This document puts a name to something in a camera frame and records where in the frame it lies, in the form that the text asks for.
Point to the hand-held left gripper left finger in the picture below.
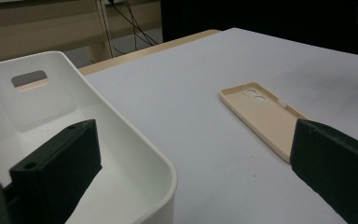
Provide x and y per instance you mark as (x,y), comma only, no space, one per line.
(56,168)

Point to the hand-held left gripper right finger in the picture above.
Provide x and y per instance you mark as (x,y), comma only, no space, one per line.
(338,161)

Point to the white plastic storage bin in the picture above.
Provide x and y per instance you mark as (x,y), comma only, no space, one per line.
(121,149)

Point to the beige phone case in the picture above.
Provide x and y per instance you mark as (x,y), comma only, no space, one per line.
(261,121)

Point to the white table cover sheet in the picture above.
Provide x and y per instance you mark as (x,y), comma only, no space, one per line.
(214,155)

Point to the light wooden table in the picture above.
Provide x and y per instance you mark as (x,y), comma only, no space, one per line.
(130,56)

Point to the light wooden bench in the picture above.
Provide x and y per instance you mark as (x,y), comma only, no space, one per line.
(28,31)

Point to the dark curtain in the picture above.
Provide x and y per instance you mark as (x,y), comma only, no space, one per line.
(261,15)

